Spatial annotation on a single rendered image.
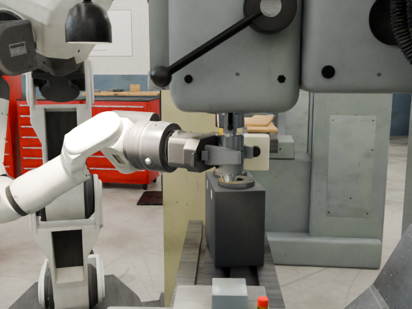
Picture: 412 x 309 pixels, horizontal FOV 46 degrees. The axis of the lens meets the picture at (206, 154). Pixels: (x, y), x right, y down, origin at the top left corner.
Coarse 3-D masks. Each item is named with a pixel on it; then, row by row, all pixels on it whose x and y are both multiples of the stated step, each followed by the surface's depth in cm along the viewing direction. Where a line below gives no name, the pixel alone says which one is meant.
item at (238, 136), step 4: (220, 132) 81; (240, 132) 81; (216, 136) 79; (220, 136) 78; (224, 136) 78; (228, 136) 78; (232, 136) 78; (236, 136) 78; (240, 136) 78; (220, 140) 78; (224, 140) 78; (228, 140) 78; (232, 140) 78; (236, 140) 78; (240, 140) 79
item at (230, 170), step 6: (216, 144) 79; (222, 144) 78; (228, 144) 78; (234, 144) 78; (240, 144) 79; (240, 150) 79; (216, 168) 80; (222, 168) 79; (228, 168) 79; (234, 168) 79; (240, 168) 80; (222, 174) 79; (228, 174) 79; (234, 174) 79; (240, 174) 80
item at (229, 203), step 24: (216, 192) 113; (240, 192) 113; (264, 192) 114; (216, 216) 114; (240, 216) 114; (264, 216) 115; (216, 240) 115; (240, 240) 115; (216, 264) 116; (240, 264) 116
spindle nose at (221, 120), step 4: (216, 116) 79; (220, 116) 78; (224, 116) 77; (236, 116) 77; (240, 116) 78; (244, 116) 79; (216, 120) 79; (220, 120) 78; (224, 120) 77; (236, 120) 77; (240, 120) 78; (244, 120) 79; (216, 124) 79; (220, 124) 78; (224, 124) 78; (228, 124) 77; (232, 124) 77; (236, 124) 78; (240, 124) 78; (244, 124) 79
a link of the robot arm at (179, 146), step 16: (144, 128) 84; (160, 128) 83; (176, 128) 86; (144, 144) 83; (160, 144) 82; (176, 144) 80; (192, 144) 77; (208, 144) 80; (144, 160) 84; (160, 160) 82; (176, 160) 80; (192, 160) 77
